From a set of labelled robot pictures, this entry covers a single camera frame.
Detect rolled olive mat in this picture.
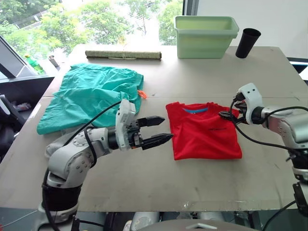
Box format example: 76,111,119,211
85,50,162,61

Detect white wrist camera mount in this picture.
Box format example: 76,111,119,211
115,98,138,152
237,83,263,125

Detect green plastic bottle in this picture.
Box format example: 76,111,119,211
24,55,46,75

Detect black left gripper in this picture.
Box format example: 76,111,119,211
124,115,174,151

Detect small metal cylinder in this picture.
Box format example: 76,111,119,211
49,55,60,68

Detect black side desk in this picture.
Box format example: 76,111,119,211
0,74,55,121

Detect teal green shorts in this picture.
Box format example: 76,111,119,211
36,63,144,135

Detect grey slanted stand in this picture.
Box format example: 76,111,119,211
0,35,31,78

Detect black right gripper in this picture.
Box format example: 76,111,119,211
218,93,248,125

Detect black plastic cup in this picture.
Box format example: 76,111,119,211
235,28,262,59

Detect light green plastic bin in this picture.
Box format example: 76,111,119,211
173,15,240,59

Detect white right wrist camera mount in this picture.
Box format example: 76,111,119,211
237,83,263,125

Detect red t-shirt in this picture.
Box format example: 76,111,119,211
165,102,243,161

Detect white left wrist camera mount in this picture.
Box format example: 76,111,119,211
115,98,138,152

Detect black office chair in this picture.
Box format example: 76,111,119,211
0,94,26,164

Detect dark window frame post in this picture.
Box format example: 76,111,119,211
182,0,199,15

